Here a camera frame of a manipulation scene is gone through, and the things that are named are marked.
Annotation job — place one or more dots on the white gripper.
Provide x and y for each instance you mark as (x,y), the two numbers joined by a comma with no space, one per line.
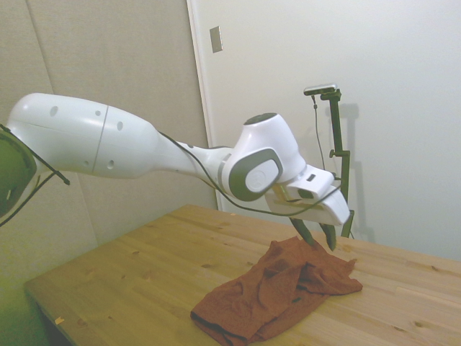
(336,212)

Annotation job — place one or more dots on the rust red shorts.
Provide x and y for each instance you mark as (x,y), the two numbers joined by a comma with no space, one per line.
(252,299)

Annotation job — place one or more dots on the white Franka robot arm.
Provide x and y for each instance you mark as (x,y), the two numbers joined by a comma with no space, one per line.
(90,144)

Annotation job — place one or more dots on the orange tape piece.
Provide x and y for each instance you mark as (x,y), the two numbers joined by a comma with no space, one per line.
(59,319)

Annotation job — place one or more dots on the black jointed camera stand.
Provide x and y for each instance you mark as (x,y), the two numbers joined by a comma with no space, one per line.
(338,144)

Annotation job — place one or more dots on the silver camera bar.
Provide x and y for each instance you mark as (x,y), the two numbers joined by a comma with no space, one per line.
(320,89)

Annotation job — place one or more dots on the white door frame trim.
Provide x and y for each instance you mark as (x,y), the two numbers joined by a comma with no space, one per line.
(201,72)

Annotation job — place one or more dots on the grey wall plate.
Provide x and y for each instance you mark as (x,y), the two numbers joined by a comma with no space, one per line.
(216,39)

